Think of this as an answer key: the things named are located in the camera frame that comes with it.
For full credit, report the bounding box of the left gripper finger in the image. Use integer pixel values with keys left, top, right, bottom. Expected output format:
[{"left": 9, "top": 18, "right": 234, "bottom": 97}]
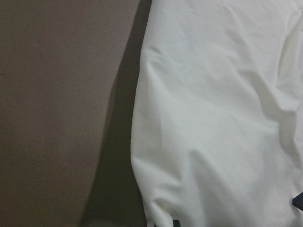
[{"left": 173, "top": 219, "right": 181, "bottom": 227}]

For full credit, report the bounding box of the cream long sleeve cat shirt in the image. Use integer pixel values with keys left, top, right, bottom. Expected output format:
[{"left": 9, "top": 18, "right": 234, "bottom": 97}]
[{"left": 131, "top": 0, "right": 303, "bottom": 227}]

